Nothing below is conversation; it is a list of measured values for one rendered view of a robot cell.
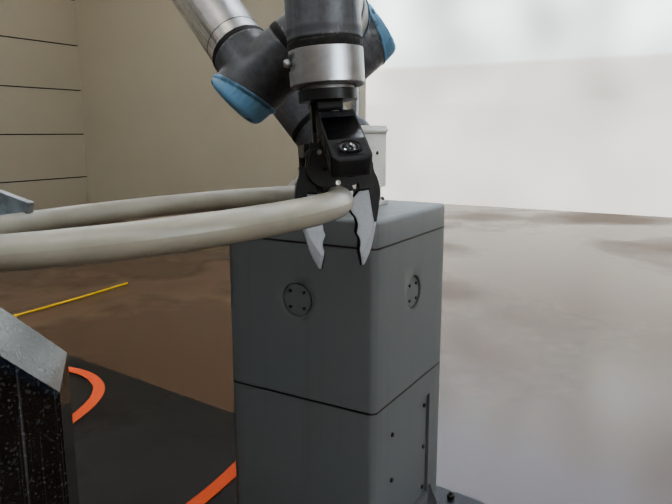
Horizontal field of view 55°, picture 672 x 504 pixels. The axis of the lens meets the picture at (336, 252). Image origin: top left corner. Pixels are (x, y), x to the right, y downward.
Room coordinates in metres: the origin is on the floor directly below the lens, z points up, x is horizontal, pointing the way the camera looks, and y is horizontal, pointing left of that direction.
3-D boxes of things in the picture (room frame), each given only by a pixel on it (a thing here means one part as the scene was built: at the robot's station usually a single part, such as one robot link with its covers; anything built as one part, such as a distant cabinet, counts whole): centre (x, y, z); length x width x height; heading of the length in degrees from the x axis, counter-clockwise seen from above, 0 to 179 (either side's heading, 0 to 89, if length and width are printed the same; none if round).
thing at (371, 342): (1.58, -0.01, 0.43); 0.50 x 0.50 x 0.85; 60
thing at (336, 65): (0.80, 0.01, 1.10); 0.10 x 0.09 x 0.05; 100
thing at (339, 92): (0.80, 0.01, 1.02); 0.09 x 0.08 x 0.12; 10
